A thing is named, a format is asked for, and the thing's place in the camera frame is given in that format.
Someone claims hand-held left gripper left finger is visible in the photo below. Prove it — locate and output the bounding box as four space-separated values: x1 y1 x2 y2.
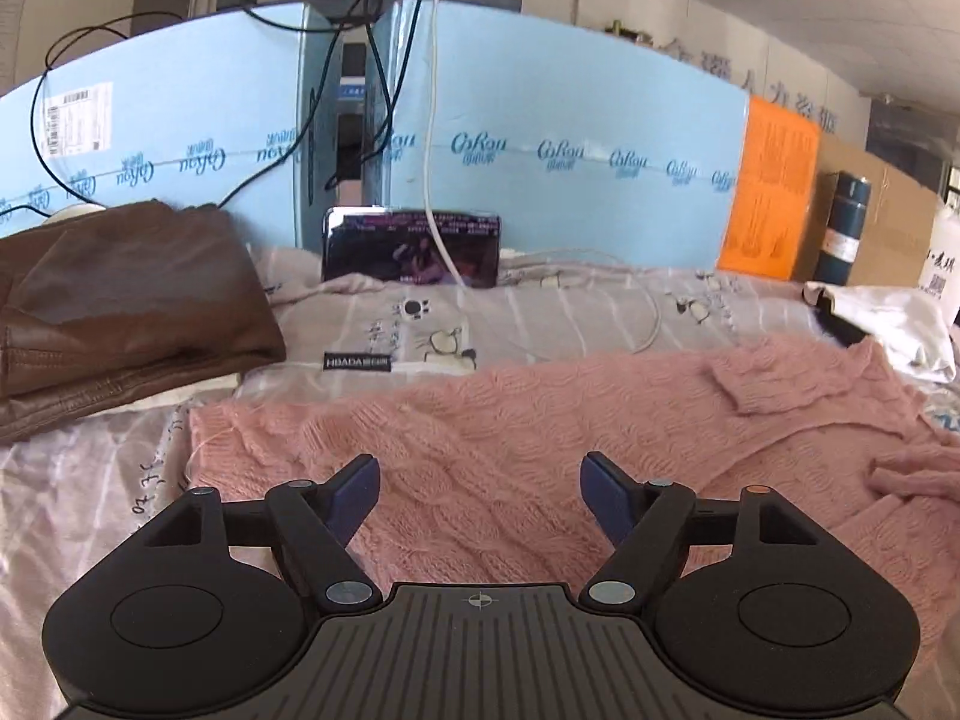
142 455 381 612

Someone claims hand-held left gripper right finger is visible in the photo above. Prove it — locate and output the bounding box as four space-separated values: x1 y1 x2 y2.
581 451 822 611

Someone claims pink knitted sweater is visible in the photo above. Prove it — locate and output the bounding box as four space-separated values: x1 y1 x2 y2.
187 334 960 653

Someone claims white cushion with black label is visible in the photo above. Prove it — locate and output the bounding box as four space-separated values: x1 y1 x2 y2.
112 349 481 410

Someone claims printed striped bed sheet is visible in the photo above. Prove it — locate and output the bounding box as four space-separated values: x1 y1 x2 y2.
0 244 960 720

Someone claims smartphone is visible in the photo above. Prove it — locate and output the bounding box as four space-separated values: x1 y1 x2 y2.
321 206 502 290

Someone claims black garment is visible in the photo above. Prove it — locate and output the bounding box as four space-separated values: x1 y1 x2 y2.
814 292 865 347

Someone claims brown leather jacket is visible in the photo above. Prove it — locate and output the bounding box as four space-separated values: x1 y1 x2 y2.
0 199 287 445

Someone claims white garment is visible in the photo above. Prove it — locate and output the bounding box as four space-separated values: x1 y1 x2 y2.
802 281 960 383

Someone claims orange carton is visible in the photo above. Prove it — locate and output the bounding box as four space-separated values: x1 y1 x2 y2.
716 95 822 280

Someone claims dark teal bottle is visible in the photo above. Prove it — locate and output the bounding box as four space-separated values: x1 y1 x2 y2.
814 171 872 287

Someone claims brown cardboard box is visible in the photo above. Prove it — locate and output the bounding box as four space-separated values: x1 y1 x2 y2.
795 135 946 290

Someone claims light blue carton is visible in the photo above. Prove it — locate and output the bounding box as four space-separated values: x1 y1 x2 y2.
364 0 751 272

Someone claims white paper bag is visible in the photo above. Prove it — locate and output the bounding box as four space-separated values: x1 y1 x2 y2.
916 202 960 327

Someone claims white cable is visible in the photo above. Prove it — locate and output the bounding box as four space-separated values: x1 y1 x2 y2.
420 0 665 355

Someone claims grey wall lettering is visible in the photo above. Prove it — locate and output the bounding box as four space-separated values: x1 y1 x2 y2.
660 37 841 136

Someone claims black cable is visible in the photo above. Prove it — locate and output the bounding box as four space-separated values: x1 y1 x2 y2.
322 0 421 192
0 4 316 215

